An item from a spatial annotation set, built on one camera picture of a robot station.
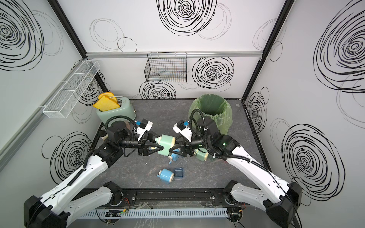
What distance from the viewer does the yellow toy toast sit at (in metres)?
0.91

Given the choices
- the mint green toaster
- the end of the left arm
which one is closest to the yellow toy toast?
the mint green toaster

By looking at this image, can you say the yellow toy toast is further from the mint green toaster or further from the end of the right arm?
the end of the right arm
